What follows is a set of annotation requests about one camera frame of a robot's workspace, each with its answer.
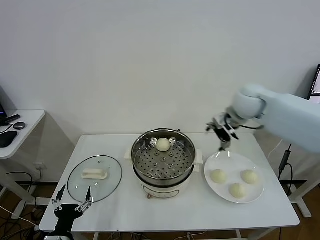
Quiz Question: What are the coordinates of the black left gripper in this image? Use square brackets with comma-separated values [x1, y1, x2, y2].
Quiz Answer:
[51, 184, 94, 235]

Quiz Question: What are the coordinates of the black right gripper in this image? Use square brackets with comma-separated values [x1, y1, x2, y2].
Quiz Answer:
[215, 122, 235, 152]

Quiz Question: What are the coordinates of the white steamed baozi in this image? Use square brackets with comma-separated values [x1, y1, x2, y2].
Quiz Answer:
[229, 182, 247, 200]
[240, 169, 259, 185]
[210, 169, 228, 185]
[155, 137, 172, 153]

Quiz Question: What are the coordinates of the glass pot lid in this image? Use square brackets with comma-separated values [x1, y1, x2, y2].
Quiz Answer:
[66, 155, 123, 204]

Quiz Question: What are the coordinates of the stainless steel steamer basket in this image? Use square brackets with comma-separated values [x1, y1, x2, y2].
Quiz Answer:
[131, 128, 197, 183]

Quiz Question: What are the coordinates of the white round plate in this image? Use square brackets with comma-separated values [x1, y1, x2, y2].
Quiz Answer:
[204, 151, 265, 204]

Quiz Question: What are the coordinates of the white side table with mouse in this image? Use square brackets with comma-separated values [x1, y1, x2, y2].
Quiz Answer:
[0, 109, 47, 204]

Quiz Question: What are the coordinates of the black remote stick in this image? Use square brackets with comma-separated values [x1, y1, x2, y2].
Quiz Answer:
[4, 114, 22, 124]

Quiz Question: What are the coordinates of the white side table with laptop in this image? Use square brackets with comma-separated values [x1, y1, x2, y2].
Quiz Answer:
[287, 149, 320, 219]

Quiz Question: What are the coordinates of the open black laptop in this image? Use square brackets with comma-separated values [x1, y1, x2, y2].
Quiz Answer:
[308, 64, 320, 105]

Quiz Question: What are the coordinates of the dark computer monitor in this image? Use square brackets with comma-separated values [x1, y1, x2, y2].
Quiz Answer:
[0, 84, 8, 126]

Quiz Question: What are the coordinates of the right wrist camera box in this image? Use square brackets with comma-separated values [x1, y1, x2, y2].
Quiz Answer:
[205, 113, 226, 132]

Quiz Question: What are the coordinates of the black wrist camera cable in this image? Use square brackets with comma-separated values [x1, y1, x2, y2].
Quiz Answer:
[237, 117, 265, 130]

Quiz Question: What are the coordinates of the white charging cable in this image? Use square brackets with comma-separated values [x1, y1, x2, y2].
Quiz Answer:
[267, 139, 285, 160]

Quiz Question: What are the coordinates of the black cable with adapter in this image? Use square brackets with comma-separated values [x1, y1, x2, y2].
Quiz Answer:
[277, 143, 308, 196]

